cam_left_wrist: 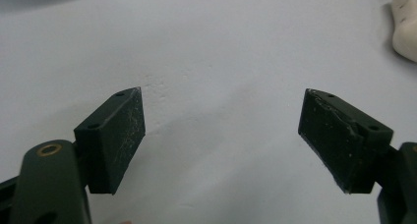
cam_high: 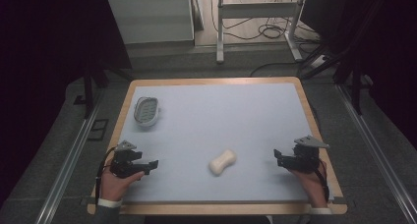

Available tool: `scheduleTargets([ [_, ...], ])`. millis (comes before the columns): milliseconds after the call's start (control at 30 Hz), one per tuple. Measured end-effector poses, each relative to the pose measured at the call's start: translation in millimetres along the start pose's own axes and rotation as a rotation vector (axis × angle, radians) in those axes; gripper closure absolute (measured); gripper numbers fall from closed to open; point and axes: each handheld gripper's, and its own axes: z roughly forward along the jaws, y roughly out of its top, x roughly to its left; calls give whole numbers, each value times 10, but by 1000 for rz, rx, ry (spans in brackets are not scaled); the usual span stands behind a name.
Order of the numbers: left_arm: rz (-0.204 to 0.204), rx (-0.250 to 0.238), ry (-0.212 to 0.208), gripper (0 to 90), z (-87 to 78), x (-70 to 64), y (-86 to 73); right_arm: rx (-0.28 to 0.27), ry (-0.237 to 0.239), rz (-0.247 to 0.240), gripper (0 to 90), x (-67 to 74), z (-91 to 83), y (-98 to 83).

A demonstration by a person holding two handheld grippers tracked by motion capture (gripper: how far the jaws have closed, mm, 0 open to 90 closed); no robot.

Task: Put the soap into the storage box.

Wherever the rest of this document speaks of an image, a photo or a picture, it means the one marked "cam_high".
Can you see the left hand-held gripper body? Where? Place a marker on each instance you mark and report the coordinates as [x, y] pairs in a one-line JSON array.
[[124, 161]]

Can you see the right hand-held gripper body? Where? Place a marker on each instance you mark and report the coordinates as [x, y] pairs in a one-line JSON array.
[[306, 155]]

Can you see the white oval soap dish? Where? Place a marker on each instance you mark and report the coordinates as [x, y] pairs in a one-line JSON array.
[[146, 111]]

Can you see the white soap bar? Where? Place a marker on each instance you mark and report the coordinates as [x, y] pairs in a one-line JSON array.
[[223, 162]]

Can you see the person's left hand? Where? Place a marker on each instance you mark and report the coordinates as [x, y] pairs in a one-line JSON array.
[[114, 184]]

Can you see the person's right hand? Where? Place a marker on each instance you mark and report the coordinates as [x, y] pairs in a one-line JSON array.
[[311, 184]]

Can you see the pale blue table mat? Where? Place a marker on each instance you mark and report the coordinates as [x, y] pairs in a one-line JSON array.
[[223, 119]]

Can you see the black tripod stand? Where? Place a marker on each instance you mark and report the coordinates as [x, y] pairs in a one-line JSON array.
[[93, 83], [337, 63]]

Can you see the white cabinet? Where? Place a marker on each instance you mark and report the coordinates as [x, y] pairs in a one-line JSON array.
[[150, 17]]

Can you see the black floor bracket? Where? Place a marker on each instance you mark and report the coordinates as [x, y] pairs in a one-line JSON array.
[[98, 129]]

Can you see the metal floor rail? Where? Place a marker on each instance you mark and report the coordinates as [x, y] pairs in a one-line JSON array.
[[69, 165], [377, 152]]

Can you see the white metal stand frame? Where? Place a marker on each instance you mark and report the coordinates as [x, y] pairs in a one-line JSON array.
[[259, 9]]

